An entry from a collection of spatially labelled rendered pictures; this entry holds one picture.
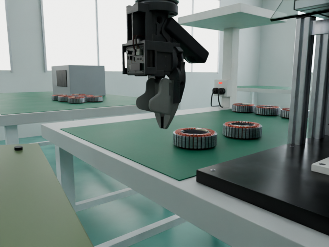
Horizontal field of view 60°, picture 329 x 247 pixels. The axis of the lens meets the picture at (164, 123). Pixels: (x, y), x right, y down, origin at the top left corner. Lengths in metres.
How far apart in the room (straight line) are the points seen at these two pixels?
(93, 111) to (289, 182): 1.29
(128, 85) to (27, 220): 5.23
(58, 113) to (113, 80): 3.75
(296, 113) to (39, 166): 0.58
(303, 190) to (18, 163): 0.36
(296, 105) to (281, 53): 7.31
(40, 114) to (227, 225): 1.24
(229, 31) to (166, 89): 1.13
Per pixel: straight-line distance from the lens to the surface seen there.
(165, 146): 0.72
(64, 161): 1.12
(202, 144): 0.69
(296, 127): 0.72
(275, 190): 0.43
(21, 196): 0.23
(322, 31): 0.71
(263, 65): 8.27
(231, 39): 1.58
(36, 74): 4.76
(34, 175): 0.26
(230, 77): 1.57
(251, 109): 1.42
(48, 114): 1.53
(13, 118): 1.50
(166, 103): 0.50
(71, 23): 5.00
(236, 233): 0.41
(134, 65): 0.48
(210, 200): 0.43
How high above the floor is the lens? 0.93
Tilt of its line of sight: 10 degrees down
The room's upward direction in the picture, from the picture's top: straight up
